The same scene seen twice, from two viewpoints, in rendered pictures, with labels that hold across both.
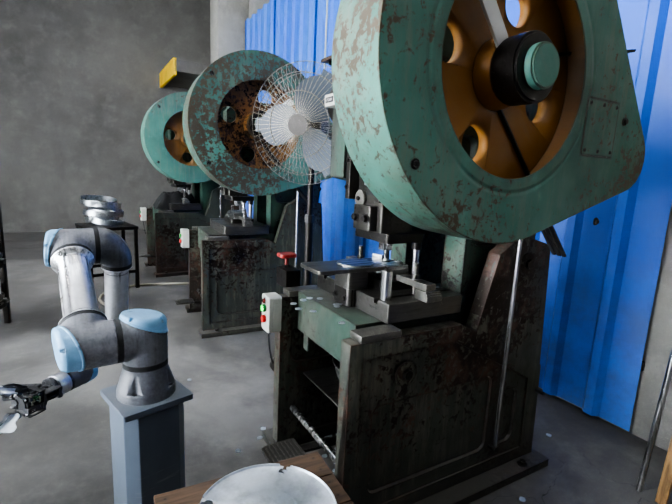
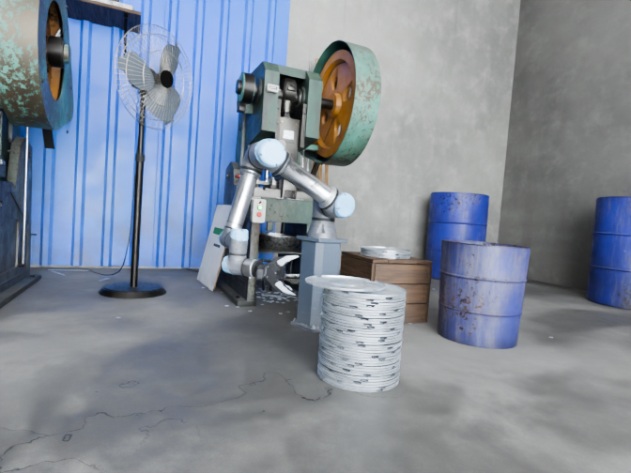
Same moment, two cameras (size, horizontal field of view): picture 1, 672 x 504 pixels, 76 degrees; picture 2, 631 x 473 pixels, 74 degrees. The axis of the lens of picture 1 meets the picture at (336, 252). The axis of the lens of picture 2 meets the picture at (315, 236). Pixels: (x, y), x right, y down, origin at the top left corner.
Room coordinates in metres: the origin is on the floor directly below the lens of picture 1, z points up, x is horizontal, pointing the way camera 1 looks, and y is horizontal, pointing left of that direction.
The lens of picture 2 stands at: (0.92, 2.58, 0.56)
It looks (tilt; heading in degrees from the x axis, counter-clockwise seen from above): 3 degrees down; 276
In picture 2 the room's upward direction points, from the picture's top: 4 degrees clockwise
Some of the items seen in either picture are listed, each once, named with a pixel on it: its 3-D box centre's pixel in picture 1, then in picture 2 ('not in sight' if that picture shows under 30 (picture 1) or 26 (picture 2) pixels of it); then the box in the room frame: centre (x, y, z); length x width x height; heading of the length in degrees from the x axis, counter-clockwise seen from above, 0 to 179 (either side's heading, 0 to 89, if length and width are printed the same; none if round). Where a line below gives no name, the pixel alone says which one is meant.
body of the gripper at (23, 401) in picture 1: (36, 396); (269, 270); (1.27, 0.94, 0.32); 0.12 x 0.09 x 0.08; 161
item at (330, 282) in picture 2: not in sight; (345, 282); (0.96, 1.08, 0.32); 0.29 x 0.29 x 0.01
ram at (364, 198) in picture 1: (381, 186); (285, 140); (1.45, -0.14, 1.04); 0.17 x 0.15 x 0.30; 120
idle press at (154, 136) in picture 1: (213, 187); not in sight; (4.64, 1.34, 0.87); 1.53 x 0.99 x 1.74; 123
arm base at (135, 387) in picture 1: (146, 374); (322, 227); (1.11, 0.51, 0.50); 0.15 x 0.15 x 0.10
